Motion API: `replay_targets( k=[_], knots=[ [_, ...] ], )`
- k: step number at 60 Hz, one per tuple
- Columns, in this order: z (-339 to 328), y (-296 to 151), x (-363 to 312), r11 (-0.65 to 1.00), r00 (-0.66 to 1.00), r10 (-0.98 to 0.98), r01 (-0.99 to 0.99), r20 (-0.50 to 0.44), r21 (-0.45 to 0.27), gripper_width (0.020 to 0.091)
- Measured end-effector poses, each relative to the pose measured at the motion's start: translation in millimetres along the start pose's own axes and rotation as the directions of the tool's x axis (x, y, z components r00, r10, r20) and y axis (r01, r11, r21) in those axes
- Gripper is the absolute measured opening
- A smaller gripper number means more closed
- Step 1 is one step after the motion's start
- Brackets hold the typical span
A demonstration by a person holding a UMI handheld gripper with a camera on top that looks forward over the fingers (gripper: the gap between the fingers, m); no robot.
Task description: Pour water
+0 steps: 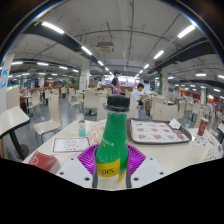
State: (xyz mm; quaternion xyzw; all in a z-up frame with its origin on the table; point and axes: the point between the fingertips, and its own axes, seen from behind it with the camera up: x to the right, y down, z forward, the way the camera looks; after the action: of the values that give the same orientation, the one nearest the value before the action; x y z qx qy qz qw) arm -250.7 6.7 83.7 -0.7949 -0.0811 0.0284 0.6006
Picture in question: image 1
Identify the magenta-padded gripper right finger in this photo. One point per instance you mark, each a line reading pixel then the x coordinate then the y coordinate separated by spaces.
pixel 148 171

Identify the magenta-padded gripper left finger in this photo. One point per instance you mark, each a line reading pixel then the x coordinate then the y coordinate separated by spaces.
pixel 75 171

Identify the green drink bottle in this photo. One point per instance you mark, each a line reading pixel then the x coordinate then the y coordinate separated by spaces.
pixel 112 140

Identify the white printed paper card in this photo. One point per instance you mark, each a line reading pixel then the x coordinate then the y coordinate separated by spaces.
pixel 70 145

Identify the red tissue packet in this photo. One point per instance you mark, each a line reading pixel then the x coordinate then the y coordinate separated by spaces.
pixel 42 161

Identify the dark food tray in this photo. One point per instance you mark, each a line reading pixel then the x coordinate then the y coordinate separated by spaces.
pixel 156 131

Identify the small teal sanitizer bottle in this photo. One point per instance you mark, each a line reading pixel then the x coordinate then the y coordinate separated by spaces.
pixel 82 128

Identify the white crumpled napkin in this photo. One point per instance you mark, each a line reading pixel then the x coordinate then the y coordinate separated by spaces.
pixel 175 124

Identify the cream chair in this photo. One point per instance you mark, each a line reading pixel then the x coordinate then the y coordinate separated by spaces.
pixel 165 111
pixel 50 116
pixel 101 111

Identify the white dotted mug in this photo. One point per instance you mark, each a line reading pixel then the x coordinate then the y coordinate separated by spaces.
pixel 213 154

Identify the red paper cup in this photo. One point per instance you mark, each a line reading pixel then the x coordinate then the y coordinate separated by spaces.
pixel 202 126

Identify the far cream chairs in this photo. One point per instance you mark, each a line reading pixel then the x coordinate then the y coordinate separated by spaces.
pixel 90 100

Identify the white side table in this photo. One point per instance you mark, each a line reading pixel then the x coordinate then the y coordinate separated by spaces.
pixel 11 120

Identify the ceiling air conditioner unit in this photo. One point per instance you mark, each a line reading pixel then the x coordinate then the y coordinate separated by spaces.
pixel 105 47

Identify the ceiling lights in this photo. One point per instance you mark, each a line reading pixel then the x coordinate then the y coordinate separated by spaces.
pixel 52 27

